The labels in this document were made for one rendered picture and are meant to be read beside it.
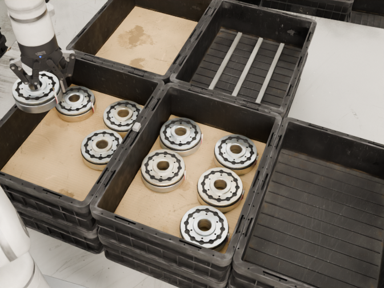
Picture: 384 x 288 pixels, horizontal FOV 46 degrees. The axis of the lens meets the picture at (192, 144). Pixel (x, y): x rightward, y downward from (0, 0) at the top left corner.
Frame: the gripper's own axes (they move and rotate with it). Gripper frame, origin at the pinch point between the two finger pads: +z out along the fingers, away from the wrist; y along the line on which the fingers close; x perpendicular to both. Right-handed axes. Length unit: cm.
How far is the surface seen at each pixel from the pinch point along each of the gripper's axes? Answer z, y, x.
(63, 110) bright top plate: 13.7, 0.8, 5.9
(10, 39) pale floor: 99, -29, 159
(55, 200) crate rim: 7.8, -3.4, -24.8
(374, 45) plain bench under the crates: 30, 108, 24
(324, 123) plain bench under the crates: 30, 74, -5
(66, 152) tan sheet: 17.0, -0.6, -5.3
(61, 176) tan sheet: 17.0, -2.6, -12.2
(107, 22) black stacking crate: 11.1, 17.7, 36.0
